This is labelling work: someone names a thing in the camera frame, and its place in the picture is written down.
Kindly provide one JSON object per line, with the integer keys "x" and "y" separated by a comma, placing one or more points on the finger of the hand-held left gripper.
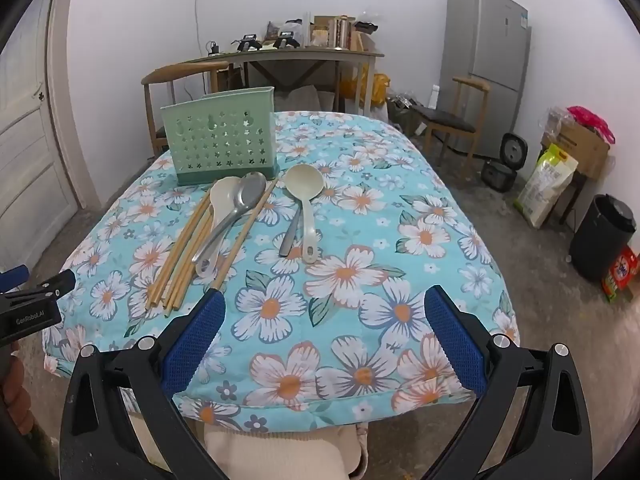
{"x": 14, "y": 278}
{"x": 52, "y": 287}

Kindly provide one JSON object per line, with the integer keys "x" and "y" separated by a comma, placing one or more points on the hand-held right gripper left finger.
{"x": 195, "y": 340}

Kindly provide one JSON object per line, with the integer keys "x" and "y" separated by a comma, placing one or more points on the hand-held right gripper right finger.
{"x": 455, "y": 340}

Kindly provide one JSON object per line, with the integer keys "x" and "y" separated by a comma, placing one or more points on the bundle of wooden chopsticks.
{"x": 172, "y": 280}

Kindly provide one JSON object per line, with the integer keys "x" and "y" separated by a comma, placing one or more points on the beige rice paddle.
{"x": 222, "y": 197}

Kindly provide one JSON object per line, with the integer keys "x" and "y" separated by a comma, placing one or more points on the metal spoon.
{"x": 252, "y": 187}

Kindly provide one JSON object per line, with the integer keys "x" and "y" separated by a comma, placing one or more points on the beige ladle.
{"x": 302, "y": 180}

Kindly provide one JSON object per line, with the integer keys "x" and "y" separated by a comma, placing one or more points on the green perforated utensil holder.
{"x": 215, "y": 135}

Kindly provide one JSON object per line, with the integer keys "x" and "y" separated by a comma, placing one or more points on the person's left hand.
{"x": 17, "y": 395}

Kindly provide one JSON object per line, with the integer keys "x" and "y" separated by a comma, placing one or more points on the blue floral quilt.
{"x": 350, "y": 310}

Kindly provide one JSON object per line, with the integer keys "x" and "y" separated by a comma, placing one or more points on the white panelled door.
{"x": 30, "y": 160}

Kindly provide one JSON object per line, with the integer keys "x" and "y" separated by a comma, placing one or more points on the person's cream fleece clothing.
{"x": 280, "y": 455}

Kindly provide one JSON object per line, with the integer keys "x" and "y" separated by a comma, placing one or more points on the black rice cooker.
{"x": 500, "y": 175}

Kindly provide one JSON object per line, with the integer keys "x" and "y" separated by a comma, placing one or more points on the black trash bin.
{"x": 600, "y": 240}

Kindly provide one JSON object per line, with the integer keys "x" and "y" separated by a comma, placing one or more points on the yellow white rice sack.
{"x": 542, "y": 185}

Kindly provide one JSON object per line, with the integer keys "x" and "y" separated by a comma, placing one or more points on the red detergent package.
{"x": 622, "y": 272}

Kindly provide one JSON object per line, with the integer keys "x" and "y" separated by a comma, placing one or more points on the dark stand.
{"x": 575, "y": 195}

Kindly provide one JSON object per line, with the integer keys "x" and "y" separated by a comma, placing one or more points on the wooden chair black seat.
{"x": 445, "y": 120}
{"x": 165, "y": 72}

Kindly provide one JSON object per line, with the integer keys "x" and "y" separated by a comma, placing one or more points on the dark green bag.
{"x": 405, "y": 117}

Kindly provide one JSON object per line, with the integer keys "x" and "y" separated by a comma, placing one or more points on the large cardboard box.
{"x": 582, "y": 147}

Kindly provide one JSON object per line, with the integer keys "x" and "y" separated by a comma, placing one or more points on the clear plastic bag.
{"x": 555, "y": 120}

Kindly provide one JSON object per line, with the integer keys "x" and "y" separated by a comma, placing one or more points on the white bottle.
{"x": 434, "y": 97}

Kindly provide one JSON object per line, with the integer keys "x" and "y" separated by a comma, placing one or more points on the pink plastic bag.
{"x": 590, "y": 120}

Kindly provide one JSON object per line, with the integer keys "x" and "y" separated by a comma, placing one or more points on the yellow plastic bag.
{"x": 377, "y": 87}

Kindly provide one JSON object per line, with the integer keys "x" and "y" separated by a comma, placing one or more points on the grey sack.
{"x": 305, "y": 97}

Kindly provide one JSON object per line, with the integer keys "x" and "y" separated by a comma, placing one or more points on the black charger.
{"x": 213, "y": 48}

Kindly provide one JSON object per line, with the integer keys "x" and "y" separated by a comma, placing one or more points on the silver fridge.
{"x": 485, "y": 50}

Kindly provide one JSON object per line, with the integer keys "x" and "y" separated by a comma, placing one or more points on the black device with screen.
{"x": 249, "y": 43}
{"x": 286, "y": 40}

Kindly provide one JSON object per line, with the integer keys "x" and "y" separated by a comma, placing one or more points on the wooden table white legs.
{"x": 310, "y": 55}

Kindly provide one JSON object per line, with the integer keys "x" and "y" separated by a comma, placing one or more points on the brown snack bag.
{"x": 273, "y": 30}

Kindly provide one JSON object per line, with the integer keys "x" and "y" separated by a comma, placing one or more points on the small black object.
{"x": 365, "y": 26}

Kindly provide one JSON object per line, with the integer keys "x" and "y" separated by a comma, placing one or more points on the patterned metal canister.
{"x": 345, "y": 32}

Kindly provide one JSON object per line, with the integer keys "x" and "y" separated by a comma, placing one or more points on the white plastic bag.
{"x": 294, "y": 28}

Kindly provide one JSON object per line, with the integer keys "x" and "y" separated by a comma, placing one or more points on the tall clear container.
{"x": 307, "y": 27}

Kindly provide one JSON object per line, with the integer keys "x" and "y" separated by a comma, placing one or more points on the small cardboard box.
{"x": 322, "y": 22}

